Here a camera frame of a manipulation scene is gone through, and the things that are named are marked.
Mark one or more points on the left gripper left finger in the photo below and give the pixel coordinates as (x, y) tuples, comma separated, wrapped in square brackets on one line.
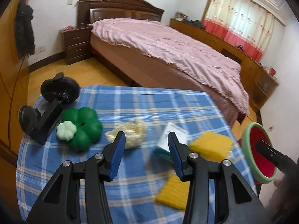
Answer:
[(59, 201)]

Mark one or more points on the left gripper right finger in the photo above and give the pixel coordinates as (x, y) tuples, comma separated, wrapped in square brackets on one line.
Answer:
[(235, 200)]

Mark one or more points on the white tissue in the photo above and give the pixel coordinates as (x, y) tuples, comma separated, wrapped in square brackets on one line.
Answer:
[(135, 131)]

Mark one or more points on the person's right hand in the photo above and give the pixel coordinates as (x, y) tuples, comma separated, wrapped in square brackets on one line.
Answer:
[(276, 201)]

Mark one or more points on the red bin green rim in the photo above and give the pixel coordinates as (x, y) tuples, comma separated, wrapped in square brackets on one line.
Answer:
[(261, 169)]

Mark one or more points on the green clover toy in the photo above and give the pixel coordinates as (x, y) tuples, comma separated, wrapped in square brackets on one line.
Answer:
[(79, 128)]

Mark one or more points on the blue plaid tablecloth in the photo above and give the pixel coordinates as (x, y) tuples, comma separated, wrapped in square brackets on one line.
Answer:
[(142, 174)]

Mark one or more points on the long wooden cabinet desk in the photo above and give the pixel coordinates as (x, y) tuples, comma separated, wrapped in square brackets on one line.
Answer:
[(258, 83)]

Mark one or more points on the red box on cabinet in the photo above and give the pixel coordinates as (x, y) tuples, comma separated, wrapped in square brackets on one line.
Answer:
[(272, 71)]

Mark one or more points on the dark wooden nightstand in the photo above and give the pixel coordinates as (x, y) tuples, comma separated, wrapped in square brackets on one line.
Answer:
[(76, 44)]

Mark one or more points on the wooden wardrobe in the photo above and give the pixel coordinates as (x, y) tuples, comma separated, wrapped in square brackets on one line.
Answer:
[(14, 82)]

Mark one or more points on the pink bedspread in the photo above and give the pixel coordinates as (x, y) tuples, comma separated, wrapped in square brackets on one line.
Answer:
[(194, 58)]

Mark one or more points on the red item on nightstand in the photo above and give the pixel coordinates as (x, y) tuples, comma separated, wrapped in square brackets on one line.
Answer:
[(68, 27)]

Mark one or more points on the dark clothes pile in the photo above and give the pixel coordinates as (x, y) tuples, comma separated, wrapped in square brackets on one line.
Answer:
[(195, 23)]

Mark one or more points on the cream and red curtain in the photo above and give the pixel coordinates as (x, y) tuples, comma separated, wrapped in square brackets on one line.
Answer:
[(241, 23)]

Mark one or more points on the black hanging jacket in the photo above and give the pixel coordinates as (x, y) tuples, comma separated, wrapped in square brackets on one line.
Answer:
[(24, 37)]

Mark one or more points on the black phone holder mount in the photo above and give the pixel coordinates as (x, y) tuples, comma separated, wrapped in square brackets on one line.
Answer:
[(58, 92)]

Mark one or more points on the dark wooden bed frame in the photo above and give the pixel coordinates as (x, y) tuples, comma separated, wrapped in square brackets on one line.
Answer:
[(135, 68)]

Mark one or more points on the wall power socket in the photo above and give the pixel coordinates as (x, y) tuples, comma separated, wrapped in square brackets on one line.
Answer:
[(40, 49)]

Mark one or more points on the photo frame on cabinet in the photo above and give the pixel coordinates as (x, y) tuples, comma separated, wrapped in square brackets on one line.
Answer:
[(180, 16)]

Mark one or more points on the wall light switch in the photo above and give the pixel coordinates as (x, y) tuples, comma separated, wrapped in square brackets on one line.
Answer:
[(69, 2)]

